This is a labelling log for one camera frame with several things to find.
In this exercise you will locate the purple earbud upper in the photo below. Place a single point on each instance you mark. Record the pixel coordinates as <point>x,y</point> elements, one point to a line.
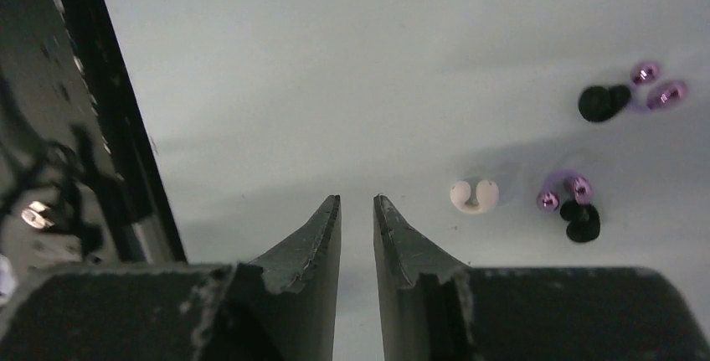
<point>650,92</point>

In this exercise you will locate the black earbud lower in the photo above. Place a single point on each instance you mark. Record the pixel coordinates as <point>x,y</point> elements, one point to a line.
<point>583,221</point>

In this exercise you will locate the black earbud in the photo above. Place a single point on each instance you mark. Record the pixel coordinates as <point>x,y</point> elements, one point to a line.
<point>583,221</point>
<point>599,103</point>

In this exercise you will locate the white earbud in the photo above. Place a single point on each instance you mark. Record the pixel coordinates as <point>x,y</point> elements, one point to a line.
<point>478,200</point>

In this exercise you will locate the black earbud upper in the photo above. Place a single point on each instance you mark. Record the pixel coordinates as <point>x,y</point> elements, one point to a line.
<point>599,103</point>

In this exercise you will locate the purple earbud lower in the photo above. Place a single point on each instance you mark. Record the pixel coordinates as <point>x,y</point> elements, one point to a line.
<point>573,184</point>

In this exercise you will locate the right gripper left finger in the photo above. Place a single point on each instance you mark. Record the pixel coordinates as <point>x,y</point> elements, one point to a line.
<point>279,306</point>

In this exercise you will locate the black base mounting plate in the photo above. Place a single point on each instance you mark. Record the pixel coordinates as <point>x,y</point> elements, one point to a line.
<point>79,182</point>

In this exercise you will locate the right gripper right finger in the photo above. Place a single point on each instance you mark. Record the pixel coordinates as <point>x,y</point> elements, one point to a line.
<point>435,307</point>

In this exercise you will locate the purple earbud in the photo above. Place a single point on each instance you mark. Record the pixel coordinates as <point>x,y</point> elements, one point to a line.
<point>573,184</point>
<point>650,92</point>

